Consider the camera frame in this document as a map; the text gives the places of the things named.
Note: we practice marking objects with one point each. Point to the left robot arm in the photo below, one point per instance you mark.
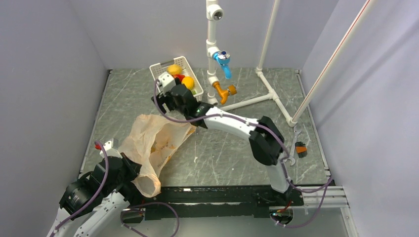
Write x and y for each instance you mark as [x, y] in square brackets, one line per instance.
[92, 201]

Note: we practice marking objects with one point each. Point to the silver wrench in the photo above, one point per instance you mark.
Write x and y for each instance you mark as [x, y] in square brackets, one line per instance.
[296, 131]

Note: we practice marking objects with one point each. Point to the yellow fake lemon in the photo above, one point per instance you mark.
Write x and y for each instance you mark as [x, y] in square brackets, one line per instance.
[174, 69]

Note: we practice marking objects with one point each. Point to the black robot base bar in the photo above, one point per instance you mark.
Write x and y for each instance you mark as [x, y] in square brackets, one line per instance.
[217, 201]

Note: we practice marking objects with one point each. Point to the white pvc pipe frame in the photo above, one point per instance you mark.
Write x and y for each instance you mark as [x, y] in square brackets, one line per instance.
[215, 13]

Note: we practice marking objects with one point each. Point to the small orange black block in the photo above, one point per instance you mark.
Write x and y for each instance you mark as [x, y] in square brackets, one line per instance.
[301, 149]

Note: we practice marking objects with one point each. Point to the orange fake orange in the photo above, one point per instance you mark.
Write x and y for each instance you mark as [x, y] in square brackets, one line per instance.
[188, 82]

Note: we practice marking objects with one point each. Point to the orange translucent plastic bag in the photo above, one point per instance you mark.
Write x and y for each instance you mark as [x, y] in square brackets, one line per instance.
[152, 141]

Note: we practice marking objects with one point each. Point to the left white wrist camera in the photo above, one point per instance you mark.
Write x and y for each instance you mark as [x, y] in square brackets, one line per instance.
[110, 147]

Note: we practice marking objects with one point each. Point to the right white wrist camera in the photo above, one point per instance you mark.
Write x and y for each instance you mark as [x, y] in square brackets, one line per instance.
[165, 82]

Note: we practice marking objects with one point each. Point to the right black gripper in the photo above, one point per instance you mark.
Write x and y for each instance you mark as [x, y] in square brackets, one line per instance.
[163, 100]

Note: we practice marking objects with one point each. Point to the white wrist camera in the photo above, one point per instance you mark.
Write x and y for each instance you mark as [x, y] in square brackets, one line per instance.
[110, 147]
[165, 82]

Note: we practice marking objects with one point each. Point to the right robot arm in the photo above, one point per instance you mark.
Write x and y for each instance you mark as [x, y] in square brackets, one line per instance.
[265, 140]

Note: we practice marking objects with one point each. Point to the blue plastic faucet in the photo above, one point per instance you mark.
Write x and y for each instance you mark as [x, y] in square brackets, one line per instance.
[223, 59]

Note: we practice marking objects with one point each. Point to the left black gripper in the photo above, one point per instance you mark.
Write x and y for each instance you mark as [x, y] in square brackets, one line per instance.
[133, 168]

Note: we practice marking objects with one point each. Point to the red fake pepper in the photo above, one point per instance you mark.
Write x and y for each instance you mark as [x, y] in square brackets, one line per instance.
[180, 77]

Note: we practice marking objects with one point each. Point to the white diagonal pole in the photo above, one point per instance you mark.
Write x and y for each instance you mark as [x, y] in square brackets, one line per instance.
[316, 85]

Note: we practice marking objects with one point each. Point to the orange plastic faucet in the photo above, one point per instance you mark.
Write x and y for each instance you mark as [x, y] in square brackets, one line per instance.
[224, 93]

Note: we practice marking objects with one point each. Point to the white plastic basket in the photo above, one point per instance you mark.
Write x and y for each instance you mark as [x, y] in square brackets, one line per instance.
[159, 68]

